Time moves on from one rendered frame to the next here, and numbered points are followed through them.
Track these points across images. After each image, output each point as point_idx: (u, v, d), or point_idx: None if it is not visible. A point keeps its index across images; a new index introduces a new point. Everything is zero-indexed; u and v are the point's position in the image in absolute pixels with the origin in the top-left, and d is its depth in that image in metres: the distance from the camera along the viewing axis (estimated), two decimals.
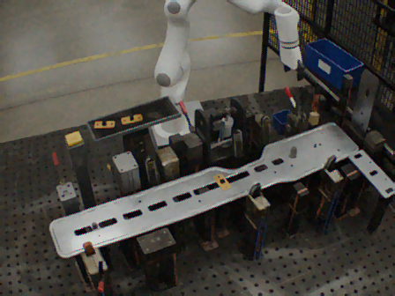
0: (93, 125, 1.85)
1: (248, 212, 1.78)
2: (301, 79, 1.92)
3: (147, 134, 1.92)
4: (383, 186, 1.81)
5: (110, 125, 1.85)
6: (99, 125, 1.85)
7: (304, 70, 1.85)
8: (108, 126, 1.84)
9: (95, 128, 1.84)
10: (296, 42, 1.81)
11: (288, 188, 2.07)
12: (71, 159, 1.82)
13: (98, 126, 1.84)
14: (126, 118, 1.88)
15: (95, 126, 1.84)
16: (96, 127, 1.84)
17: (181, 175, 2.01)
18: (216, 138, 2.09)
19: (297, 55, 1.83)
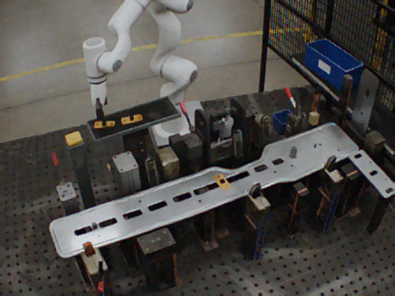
0: (93, 125, 1.85)
1: (248, 212, 1.78)
2: (102, 119, 1.77)
3: (147, 134, 1.92)
4: (383, 186, 1.81)
5: (110, 125, 1.85)
6: (99, 125, 1.85)
7: (99, 110, 1.70)
8: (108, 126, 1.84)
9: (95, 128, 1.84)
10: (98, 79, 1.65)
11: (288, 188, 2.07)
12: (71, 159, 1.82)
13: (98, 126, 1.84)
14: (126, 118, 1.88)
15: (95, 126, 1.84)
16: (96, 127, 1.84)
17: (181, 175, 2.01)
18: (216, 138, 2.09)
19: (96, 93, 1.68)
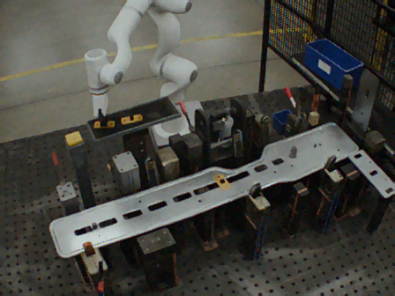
0: (93, 125, 1.85)
1: (248, 212, 1.78)
2: (105, 126, 1.84)
3: (147, 134, 1.92)
4: (383, 186, 1.81)
5: (110, 125, 1.85)
6: (99, 125, 1.85)
7: (102, 120, 1.77)
8: (108, 126, 1.84)
9: (95, 128, 1.84)
10: (100, 91, 1.69)
11: (288, 188, 2.07)
12: (71, 159, 1.82)
13: (97, 125, 1.84)
14: (126, 118, 1.88)
15: (95, 126, 1.84)
16: (96, 127, 1.84)
17: (181, 175, 2.01)
18: (216, 138, 2.09)
19: (98, 104, 1.72)
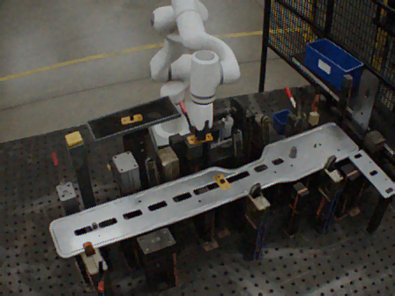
0: (188, 141, 1.64)
1: (248, 212, 1.78)
2: (203, 139, 1.64)
3: (147, 134, 1.92)
4: (383, 186, 1.81)
5: (208, 137, 1.65)
6: (194, 140, 1.64)
7: (207, 133, 1.58)
8: (206, 139, 1.64)
9: (191, 144, 1.63)
10: (210, 99, 1.49)
11: (288, 188, 2.07)
12: (71, 159, 1.82)
13: (193, 141, 1.64)
14: (126, 118, 1.88)
15: (190, 142, 1.63)
16: (192, 143, 1.63)
17: (181, 175, 2.01)
18: (216, 138, 2.09)
19: (206, 115, 1.52)
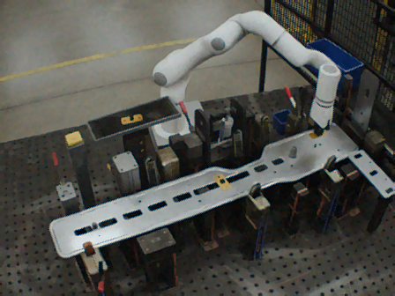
0: (310, 137, 1.93)
1: (248, 212, 1.78)
2: (321, 135, 1.93)
3: (147, 134, 1.92)
4: (383, 186, 1.81)
5: (324, 133, 1.95)
6: (315, 136, 1.93)
7: (327, 129, 1.87)
8: (323, 134, 1.94)
9: (314, 139, 1.92)
10: (332, 102, 1.79)
11: (288, 188, 2.07)
12: (71, 159, 1.82)
13: (314, 136, 1.93)
14: (126, 118, 1.88)
15: (312, 137, 1.93)
16: (314, 138, 1.92)
17: (181, 175, 2.01)
18: (216, 138, 2.09)
19: (330, 115, 1.82)
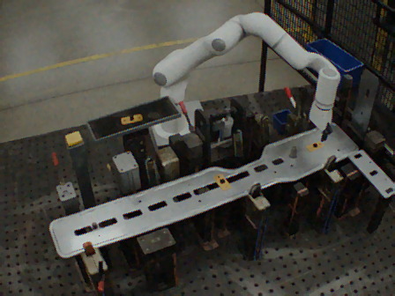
0: (308, 150, 1.98)
1: (248, 212, 1.78)
2: (324, 140, 1.92)
3: (147, 134, 1.92)
4: (383, 186, 1.81)
5: (320, 144, 2.00)
6: (312, 148, 1.98)
7: (331, 133, 1.85)
8: (320, 146, 1.99)
9: (311, 151, 1.97)
10: (331, 106, 1.80)
11: (288, 188, 2.07)
12: (71, 159, 1.82)
13: (311, 149, 1.98)
14: (126, 118, 1.88)
15: (309, 150, 1.97)
16: (311, 150, 1.97)
17: (181, 175, 2.01)
18: (216, 138, 2.09)
19: (328, 118, 1.83)
